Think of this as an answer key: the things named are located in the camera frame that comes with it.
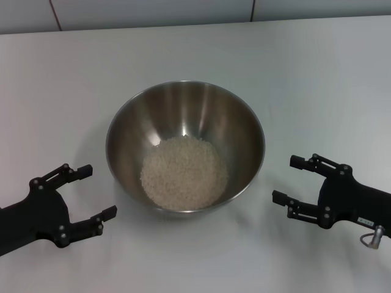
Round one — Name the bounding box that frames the stainless steel mixing bowl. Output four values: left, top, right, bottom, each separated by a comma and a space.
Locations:
105, 80, 265, 220

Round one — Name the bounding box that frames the black cable with metal plug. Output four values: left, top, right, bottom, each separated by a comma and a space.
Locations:
359, 225, 387, 249

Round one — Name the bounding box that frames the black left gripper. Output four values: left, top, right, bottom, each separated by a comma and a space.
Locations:
0, 164, 119, 258

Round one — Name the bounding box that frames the white uncooked rice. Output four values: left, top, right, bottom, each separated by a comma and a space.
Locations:
139, 136, 230, 211

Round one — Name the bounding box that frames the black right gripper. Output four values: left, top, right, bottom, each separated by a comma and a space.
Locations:
271, 154, 391, 239

